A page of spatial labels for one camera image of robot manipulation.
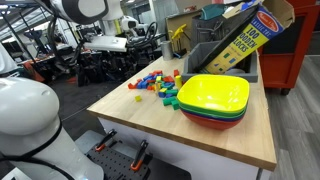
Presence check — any small yellow block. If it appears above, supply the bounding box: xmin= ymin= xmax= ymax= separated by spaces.
xmin=135 ymin=95 xmax=142 ymax=102

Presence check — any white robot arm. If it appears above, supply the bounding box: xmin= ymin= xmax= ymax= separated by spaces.
xmin=0 ymin=0 xmax=123 ymax=77

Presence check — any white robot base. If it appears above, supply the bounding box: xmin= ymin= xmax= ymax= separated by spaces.
xmin=0 ymin=77 xmax=104 ymax=180

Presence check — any green rectangular block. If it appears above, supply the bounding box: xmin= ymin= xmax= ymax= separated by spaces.
xmin=162 ymin=97 xmax=176 ymax=106

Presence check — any yellow cylinder block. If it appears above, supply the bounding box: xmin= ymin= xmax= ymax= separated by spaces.
xmin=175 ymin=75 xmax=183 ymax=89

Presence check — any green cube block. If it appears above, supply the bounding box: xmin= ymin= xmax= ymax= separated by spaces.
xmin=171 ymin=100 xmax=180 ymax=110

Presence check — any red arch block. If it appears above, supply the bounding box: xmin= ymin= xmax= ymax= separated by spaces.
xmin=128 ymin=83 xmax=138 ymax=89

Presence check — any green plastic bowl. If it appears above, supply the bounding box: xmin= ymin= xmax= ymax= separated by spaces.
xmin=178 ymin=101 xmax=248 ymax=117

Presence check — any silver metal cup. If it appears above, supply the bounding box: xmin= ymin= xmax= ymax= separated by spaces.
xmin=161 ymin=41 xmax=173 ymax=60

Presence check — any grey plastic bin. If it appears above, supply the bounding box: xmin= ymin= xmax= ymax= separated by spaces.
xmin=182 ymin=41 xmax=258 ymax=83

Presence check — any brown cardboard box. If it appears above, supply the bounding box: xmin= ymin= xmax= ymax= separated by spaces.
xmin=166 ymin=10 xmax=201 ymax=51

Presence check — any left black orange clamp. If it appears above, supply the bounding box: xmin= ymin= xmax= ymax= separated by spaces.
xmin=95 ymin=129 xmax=117 ymax=152

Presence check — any black orange clamp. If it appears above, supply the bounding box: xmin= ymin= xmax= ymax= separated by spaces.
xmin=130 ymin=140 xmax=148 ymax=171
xmin=95 ymin=129 xmax=117 ymax=152

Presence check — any red plastic bowl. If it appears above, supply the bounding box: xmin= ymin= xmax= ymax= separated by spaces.
xmin=182 ymin=111 xmax=242 ymax=130

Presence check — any yellow plastic bowl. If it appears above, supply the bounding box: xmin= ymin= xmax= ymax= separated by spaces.
xmin=177 ymin=74 xmax=250 ymax=113

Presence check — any right black orange clamp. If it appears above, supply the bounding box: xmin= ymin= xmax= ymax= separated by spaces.
xmin=130 ymin=140 xmax=148 ymax=171

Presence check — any dark grey fabric basket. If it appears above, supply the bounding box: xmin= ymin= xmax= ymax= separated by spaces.
xmin=190 ymin=15 xmax=232 ymax=48

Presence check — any blue plastic bowl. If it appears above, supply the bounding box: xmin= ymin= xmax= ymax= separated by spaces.
xmin=180 ymin=107 xmax=246 ymax=122

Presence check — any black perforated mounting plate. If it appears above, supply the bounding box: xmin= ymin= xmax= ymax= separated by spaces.
xmin=86 ymin=146 xmax=150 ymax=180

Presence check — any wooden blocks cardboard box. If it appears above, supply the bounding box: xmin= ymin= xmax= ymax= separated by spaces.
xmin=193 ymin=0 xmax=295 ymax=74

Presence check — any red tool cabinet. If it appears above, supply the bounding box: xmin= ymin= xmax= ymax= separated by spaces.
xmin=259 ymin=0 xmax=320 ymax=96

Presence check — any yellow handled tool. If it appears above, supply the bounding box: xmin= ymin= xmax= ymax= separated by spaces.
xmin=172 ymin=24 xmax=187 ymax=58

